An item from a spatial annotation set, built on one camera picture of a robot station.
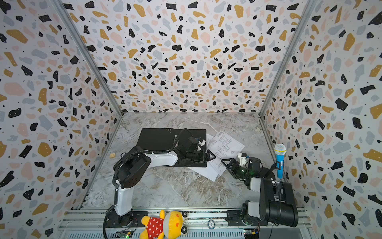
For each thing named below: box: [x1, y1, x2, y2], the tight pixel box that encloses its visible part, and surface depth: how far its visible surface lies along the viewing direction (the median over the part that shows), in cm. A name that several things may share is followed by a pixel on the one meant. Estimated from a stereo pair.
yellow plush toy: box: [140, 209, 189, 239], surface depth 68 cm
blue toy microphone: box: [274, 143, 287, 180], surface depth 73 cm
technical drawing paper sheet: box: [207, 130, 246, 177], surface depth 102 cm
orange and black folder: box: [136, 127, 207, 153], surface depth 109 cm
